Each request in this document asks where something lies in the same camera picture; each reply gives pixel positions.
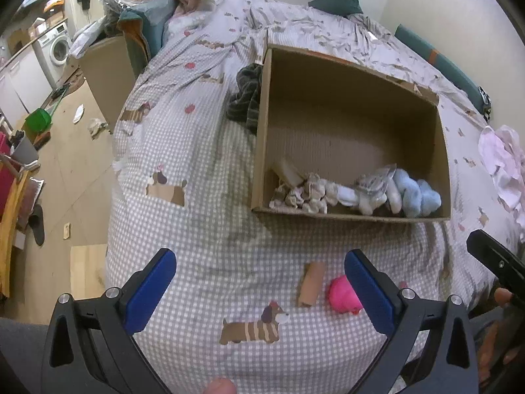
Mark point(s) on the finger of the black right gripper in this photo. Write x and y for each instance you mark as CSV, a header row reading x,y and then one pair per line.
x,y
505,266

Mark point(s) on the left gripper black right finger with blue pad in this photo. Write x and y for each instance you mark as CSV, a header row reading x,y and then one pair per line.
x,y
448,362

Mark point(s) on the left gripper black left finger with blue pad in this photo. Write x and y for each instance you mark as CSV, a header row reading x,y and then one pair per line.
x,y
90,346

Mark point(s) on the light blue plush toy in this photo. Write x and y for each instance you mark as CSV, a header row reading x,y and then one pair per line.
x,y
412,198

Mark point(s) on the tan sock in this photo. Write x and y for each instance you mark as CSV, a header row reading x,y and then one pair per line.
x,y
311,284

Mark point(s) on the white satin scrunchie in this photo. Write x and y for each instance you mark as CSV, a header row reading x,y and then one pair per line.
x,y
366,204

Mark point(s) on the mauve lace-trimmed scrunchie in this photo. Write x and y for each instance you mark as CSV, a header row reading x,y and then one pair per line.
x,y
309,197

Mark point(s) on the operator left thumb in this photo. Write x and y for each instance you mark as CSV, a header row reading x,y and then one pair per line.
x,y
220,386

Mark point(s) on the pink white crumpled cloth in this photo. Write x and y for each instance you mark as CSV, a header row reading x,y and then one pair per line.
x,y
503,158

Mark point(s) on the black slipper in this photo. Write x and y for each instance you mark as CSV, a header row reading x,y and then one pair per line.
x,y
36,223

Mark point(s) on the grey white patterned cloth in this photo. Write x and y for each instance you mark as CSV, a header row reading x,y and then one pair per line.
x,y
375,184

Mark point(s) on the checkered dachshund print bedspread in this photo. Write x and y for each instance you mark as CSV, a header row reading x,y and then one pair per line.
x,y
184,177

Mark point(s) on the teal bolster cushion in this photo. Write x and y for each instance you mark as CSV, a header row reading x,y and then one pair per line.
x,y
476,94

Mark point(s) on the grey plastic cup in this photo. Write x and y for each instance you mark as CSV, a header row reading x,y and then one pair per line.
x,y
22,149

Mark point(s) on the green plastic dustpan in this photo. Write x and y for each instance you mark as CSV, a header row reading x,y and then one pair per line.
x,y
38,121

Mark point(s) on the open cardboard box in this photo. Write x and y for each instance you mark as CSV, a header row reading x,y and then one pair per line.
x,y
337,119

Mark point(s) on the brown cardboard side box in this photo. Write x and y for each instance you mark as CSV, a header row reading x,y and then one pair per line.
x,y
110,76

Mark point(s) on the dark striped cloth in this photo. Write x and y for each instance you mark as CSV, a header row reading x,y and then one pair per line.
x,y
243,107

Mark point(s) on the white washing machine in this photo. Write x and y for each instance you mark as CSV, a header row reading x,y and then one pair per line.
x,y
52,50

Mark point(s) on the dark green pillow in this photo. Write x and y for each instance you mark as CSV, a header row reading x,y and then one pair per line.
x,y
342,8

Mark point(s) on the teal folded blanket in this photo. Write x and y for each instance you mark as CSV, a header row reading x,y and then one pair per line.
x,y
142,26

